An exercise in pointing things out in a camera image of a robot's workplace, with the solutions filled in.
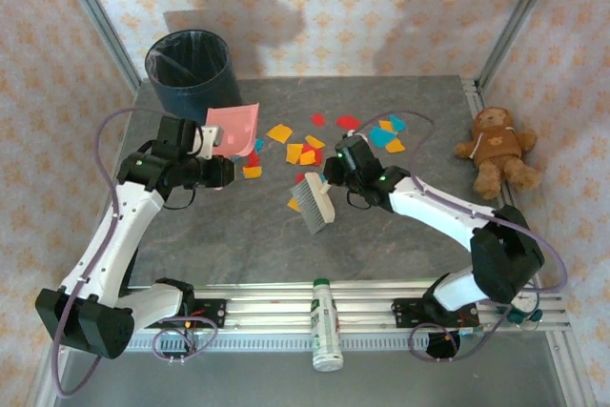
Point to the wooden hand brush grey bristles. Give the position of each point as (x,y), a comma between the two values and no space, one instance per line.
(320,199)

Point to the red foam piece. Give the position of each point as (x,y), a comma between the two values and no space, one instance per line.
(348,122)

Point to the yellow paper scrap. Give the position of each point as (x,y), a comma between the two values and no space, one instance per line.
(280,133)
(395,145)
(314,141)
(252,172)
(293,204)
(294,153)
(308,157)
(385,126)

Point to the pink plastic dustpan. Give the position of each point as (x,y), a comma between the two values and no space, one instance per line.
(238,126)

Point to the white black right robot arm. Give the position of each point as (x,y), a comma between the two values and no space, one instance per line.
(438,211)

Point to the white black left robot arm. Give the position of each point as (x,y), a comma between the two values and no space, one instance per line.
(119,226)

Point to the dark blue round trash bin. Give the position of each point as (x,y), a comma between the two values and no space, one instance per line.
(190,87)

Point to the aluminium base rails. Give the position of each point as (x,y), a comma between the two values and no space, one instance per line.
(267,307)

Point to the brown teddy bear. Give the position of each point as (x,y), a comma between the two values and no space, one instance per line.
(498,140)

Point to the white green plastic bottle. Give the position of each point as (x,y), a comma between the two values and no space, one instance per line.
(326,331)

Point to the green round alarm clock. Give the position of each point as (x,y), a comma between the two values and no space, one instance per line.
(524,304)

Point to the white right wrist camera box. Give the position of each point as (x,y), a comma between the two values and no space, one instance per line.
(351,133)

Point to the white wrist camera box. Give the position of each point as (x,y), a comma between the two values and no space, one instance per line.
(209,140)
(351,133)

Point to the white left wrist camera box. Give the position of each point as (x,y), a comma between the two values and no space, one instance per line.
(209,140)

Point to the aluminium side rail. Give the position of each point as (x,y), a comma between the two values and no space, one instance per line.
(475,92)

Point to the aluminium frame post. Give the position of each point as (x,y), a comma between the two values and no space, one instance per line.
(517,21)
(101,21)

